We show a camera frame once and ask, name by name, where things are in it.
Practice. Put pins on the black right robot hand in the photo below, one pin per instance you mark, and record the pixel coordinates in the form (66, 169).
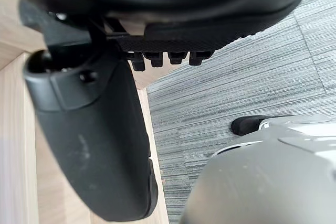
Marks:
(89, 129)

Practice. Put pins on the dark robot foot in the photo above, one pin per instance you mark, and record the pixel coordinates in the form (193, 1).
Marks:
(245, 125)

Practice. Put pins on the silver robot leg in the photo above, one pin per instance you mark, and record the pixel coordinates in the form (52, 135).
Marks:
(265, 176)

